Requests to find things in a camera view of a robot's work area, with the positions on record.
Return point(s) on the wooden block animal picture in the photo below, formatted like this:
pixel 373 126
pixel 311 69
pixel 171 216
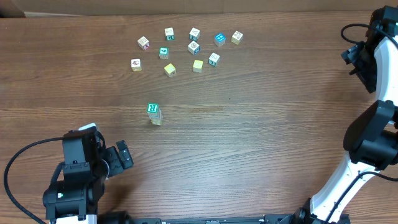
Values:
pixel 136 65

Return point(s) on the blue H block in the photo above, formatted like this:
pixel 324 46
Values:
pixel 219 39

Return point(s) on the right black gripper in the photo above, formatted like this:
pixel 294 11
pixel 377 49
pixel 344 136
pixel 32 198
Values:
pixel 353 55

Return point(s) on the wooden block red side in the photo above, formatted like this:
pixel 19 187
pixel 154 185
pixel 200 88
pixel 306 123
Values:
pixel 143 43

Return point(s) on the plain wooden block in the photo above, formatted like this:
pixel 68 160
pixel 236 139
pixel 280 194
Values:
pixel 156 119

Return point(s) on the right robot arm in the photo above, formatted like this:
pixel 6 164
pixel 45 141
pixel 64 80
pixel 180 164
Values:
pixel 369 147

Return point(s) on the green 4 block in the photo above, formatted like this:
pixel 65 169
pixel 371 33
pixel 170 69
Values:
pixel 164 53

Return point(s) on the cardboard backdrop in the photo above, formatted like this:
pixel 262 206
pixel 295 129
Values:
pixel 22 8

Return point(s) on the wooden block yellow side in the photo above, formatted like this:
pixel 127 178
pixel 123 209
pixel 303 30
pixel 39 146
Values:
pixel 237 37

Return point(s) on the wooden block teal side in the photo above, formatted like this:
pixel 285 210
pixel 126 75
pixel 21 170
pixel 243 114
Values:
pixel 194 34

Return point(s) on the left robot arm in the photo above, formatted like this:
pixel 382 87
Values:
pixel 78 182

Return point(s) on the wooden block green side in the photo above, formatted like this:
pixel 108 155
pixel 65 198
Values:
pixel 214 59

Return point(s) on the blue X block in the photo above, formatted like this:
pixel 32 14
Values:
pixel 156 116

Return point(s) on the yellow top tilted block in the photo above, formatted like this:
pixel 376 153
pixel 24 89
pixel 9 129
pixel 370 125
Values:
pixel 170 70

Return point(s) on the wooden block blue D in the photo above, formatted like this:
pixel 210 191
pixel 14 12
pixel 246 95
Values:
pixel 193 47

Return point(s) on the wooden block green E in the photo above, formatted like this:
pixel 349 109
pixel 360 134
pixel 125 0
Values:
pixel 169 33

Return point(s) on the green R block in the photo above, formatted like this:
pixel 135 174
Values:
pixel 153 109

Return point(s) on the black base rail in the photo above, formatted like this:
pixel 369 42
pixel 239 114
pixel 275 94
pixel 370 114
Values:
pixel 217 221

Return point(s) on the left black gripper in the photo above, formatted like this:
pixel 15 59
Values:
pixel 115 163

